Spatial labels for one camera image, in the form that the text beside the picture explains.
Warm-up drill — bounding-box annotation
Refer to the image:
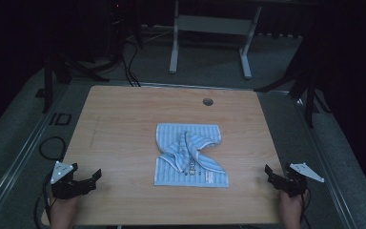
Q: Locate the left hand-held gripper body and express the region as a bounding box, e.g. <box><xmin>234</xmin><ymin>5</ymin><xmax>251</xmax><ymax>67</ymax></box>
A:
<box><xmin>50</xmin><ymin>160</ymin><xmax>86</xmax><ymax>200</ymax></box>

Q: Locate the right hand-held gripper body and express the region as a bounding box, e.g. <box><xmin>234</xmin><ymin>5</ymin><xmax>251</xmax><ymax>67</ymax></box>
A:
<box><xmin>278</xmin><ymin>161</ymin><xmax>326</xmax><ymax>198</ymax></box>

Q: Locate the blue striped towel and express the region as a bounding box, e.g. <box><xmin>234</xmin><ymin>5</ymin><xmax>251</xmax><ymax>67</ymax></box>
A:
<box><xmin>152</xmin><ymin>122</ymin><xmax>231</xmax><ymax>189</ymax></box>

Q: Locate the person's right hand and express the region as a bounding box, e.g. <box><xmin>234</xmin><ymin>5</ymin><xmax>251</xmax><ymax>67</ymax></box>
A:
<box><xmin>278</xmin><ymin>190</ymin><xmax>309</xmax><ymax>229</ymax></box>

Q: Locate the person's left hand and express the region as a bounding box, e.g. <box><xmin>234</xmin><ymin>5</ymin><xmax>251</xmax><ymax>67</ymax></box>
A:
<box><xmin>49</xmin><ymin>196</ymin><xmax>79</xmax><ymax>229</ymax></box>

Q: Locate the black metal stand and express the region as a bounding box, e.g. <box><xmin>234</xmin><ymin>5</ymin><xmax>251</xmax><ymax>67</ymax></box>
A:
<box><xmin>254</xmin><ymin>37</ymin><xmax>332</xmax><ymax>129</ymax></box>
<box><xmin>42</xmin><ymin>52</ymin><xmax>111</xmax><ymax>115</ymax></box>

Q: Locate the dark curtain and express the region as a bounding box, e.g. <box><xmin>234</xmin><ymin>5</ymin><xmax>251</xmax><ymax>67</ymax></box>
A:
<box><xmin>311</xmin><ymin>0</ymin><xmax>366</xmax><ymax>204</ymax></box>
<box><xmin>0</xmin><ymin>0</ymin><xmax>52</xmax><ymax>141</ymax></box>

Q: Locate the dark equipment rack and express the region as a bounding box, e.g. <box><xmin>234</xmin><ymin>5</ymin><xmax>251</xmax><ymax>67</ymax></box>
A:
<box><xmin>107</xmin><ymin>0</ymin><xmax>145</xmax><ymax>59</ymax></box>

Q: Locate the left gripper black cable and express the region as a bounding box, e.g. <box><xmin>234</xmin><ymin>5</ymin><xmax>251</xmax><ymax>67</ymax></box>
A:
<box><xmin>42</xmin><ymin>173</ymin><xmax>53</xmax><ymax>223</ymax></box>

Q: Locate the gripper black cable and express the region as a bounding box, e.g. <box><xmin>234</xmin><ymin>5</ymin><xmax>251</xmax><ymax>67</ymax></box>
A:
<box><xmin>42</xmin><ymin>173</ymin><xmax>53</xmax><ymax>223</ymax></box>
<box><xmin>299</xmin><ymin>187</ymin><xmax>313</xmax><ymax>229</ymax></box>

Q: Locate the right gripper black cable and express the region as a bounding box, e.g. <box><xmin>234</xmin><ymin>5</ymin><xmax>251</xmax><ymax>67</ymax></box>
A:
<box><xmin>299</xmin><ymin>187</ymin><xmax>313</xmax><ymax>229</ymax></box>

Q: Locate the metal floor rail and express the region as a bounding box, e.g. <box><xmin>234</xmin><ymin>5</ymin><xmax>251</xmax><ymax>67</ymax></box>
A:
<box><xmin>0</xmin><ymin>83</ymin><xmax>65</xmax><ymax>229</ymax></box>
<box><xmin>260</xmin><ymin>90</ymin><xmax>360</xmax><ymax>229</ymax></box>

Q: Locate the looped black floor cable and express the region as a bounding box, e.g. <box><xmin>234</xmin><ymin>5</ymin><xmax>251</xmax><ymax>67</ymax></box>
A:
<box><xmin>32</xmin><ymin>135</ymin><xmax>68</xmax><ymax>229</ymax></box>

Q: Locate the bundle of black floor cables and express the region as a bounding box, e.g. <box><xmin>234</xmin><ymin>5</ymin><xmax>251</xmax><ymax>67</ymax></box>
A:
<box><xmin>119</xmin><ymin>40</ymin><xmax>143</xmax><ymax>88</ymax></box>

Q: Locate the white desk frame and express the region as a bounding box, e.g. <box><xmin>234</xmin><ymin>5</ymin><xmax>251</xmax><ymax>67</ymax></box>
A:
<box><xmin>169</xmin><ymin>0</ymin><xmax>263</xmax><ymax>80</ymax></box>

